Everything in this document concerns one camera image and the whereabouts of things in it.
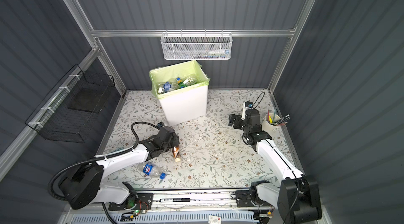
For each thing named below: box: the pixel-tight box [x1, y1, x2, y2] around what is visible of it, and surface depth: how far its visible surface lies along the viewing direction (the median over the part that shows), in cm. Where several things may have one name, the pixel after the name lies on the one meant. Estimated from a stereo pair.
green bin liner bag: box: [148, 59, 211, 99], surface depth 93 cm
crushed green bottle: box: [176, 76, 188, 89], surface depth 96 cm
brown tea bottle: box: [172, 145, 182, 163], surface depth 84 cm
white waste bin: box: [149, 60, 211, 127], surface depth 91 cm
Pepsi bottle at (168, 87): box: [163, 80, 180, 93], surface depth 91 cm
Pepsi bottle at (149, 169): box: [137, 162, 167, 180], surface depth 80 cm
